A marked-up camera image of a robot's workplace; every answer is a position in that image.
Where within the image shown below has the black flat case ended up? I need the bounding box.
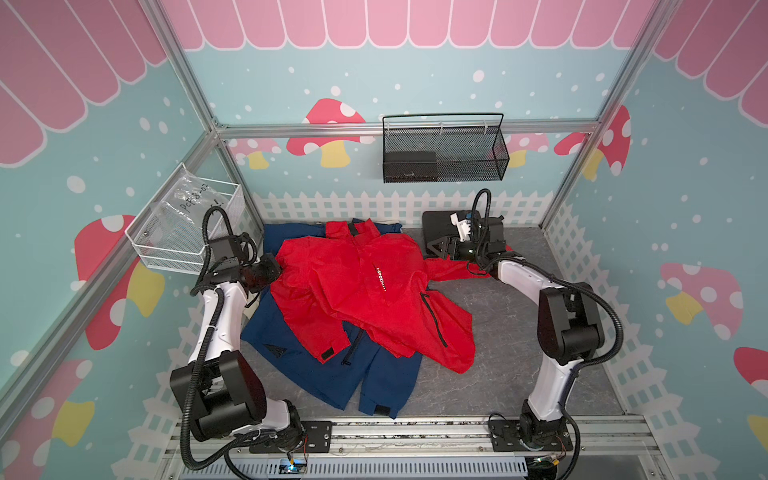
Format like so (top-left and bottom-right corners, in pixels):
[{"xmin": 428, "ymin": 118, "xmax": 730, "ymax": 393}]
[{"xmin": 422, "ymin": 211, "xmax": 458, "ymax": 246}]

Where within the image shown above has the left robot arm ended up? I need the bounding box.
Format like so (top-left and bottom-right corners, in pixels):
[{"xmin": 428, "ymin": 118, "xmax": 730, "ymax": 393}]
[{"xmin": 170, "ymin": 233, "xmax": 306, "ymax": 469}]

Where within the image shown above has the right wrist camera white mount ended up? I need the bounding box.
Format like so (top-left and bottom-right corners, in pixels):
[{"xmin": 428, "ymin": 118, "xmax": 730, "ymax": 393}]
[{"xmin": 449, "ymin": 211, "xmax": 477, "ymax": 242}]

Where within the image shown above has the black wire mesh basket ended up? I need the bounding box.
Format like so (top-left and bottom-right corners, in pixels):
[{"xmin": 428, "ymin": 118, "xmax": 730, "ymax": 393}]
[{"xmin": 381, "ymin": 113, "xmax": 510, "ymax": 183}]

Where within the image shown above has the clear wire basket with bags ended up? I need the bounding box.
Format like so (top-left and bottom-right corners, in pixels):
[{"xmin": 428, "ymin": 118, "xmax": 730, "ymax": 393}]
[{"xmin": 125, "ymin": 164, "xmax": 245, "ymax": 275}]

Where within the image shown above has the navy blue jacket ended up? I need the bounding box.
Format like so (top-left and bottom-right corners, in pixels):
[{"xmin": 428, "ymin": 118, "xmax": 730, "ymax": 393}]
[{"xmin": 239, "ymin": 221, "xmax": 424, "ymax": 420}]

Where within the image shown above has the black box in basket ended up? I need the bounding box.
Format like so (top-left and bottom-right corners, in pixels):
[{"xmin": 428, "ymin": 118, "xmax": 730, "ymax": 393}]
[{"xmin": 382, "ymin": 151, "xmax": 438, "ymax": 183}]

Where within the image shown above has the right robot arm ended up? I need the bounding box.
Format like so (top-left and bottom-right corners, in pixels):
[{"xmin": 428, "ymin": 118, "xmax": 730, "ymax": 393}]
[{"xmin": 422, "ymin": 210, "xmax": 605, "ymax": 451}]

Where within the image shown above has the red jacket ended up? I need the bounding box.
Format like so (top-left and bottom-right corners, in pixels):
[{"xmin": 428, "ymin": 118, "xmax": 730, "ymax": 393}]
[{"xmin": 270, "ymin": 220, "xmax": 487, "ymax": 374}]

